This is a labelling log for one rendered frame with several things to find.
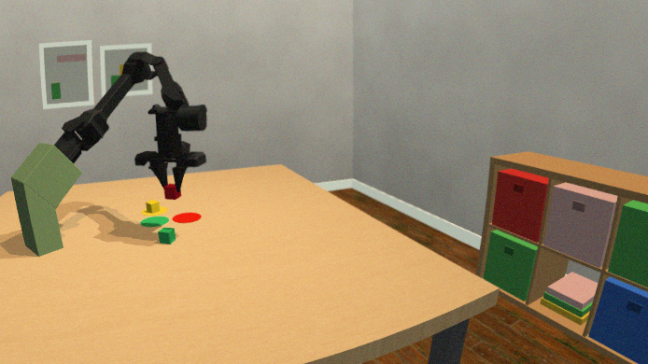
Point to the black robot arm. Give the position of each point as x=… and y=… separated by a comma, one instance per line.
x=91, y=124

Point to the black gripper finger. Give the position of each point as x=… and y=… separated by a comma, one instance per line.
x=178, y=176
x=161, y=173

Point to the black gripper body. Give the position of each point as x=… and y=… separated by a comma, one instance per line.
x=169, y=151

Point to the green circle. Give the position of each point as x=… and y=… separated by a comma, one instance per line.
x=154, y=221

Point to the red circle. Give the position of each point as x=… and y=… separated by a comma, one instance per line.
x=186, y=217

